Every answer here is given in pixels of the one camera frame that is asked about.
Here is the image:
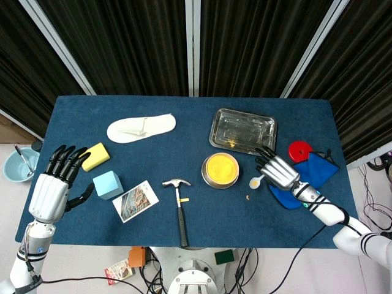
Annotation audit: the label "claw hammer black rubber handle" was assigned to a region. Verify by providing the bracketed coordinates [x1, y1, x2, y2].
[162, 179, 192, 248]

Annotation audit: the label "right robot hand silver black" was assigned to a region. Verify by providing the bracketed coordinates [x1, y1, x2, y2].
[255, 146, 301, 191]

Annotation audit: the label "white partition frame post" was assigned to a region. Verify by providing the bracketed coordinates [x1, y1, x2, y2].
[280, 0, 350, 99]
[185, 0, 202, 97]
[18, 0, 96, 96]

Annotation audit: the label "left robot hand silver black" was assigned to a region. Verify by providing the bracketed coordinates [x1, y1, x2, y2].
[29, 145, 95, 222]

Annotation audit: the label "off-white ceramic bowl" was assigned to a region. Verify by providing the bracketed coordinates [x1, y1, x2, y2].
[201, 153, 241, 188]

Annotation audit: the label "postcard with building photo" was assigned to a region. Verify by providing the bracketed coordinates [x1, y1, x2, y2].
[112, 180, 160, 224]

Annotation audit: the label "dark blue table cover cloth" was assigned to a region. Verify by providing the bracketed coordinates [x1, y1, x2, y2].
[15, 95, 356, 249]

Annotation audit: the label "light blue basin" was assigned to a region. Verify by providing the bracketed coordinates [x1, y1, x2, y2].
[2, 146, 40, 184]

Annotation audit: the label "blue cloth with black trim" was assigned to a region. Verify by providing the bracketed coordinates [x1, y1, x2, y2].
[268, 149, 340, 211]

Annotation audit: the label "metal tray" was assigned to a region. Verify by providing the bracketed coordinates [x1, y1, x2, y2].
[209, 107, 279, 157]

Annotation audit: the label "red round disc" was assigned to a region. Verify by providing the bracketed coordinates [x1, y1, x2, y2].
[287, 140, 314, 163]

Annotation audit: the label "light blue foam cube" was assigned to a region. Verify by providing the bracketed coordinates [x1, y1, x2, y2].
[92, 170, 124, 201]

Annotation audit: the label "black pleated curtain panel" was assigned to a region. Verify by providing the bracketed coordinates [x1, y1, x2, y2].
[36, 0, 187, 96]
[290, 0, 392, 163]
[0, 0, 85, 138]
[200, 0, 333, 98]

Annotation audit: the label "white plastic spoon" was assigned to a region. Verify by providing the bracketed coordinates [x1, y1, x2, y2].
[249, 174, 266, 189]

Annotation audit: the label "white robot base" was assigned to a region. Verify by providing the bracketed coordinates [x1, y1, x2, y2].
[149, 246, 239, 294]

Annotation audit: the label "yellow sponge green scouring pad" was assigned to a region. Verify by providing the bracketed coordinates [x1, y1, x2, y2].
[81, 142, 111, 172]

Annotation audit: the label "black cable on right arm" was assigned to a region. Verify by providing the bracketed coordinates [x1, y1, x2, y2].
[269, 195, 352, 294]

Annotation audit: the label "orange box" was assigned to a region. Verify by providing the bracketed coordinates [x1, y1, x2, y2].
[127, 246, 147, 268]

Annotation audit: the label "black floor cables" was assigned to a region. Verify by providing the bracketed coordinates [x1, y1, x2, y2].
[356, 149, 392, 230]

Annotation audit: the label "white disposable slipper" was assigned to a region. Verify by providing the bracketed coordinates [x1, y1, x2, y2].
[106, 113, 178, 144]

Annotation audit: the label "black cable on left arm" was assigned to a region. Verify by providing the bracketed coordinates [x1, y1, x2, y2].
[26, 260, 145, 294]

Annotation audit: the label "printed snack packet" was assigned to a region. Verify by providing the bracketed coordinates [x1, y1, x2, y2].
[104, 258, 135, 285]

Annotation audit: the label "dark green box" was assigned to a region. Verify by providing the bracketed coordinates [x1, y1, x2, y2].
[214, 249, 235, 266]

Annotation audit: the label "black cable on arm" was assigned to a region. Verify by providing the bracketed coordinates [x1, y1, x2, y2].
[269, 195, 352, 294]
[26, 260, 145, 294]

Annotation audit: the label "metal saucer plate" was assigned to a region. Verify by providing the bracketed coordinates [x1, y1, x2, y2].
[203, 177, 239, 190]

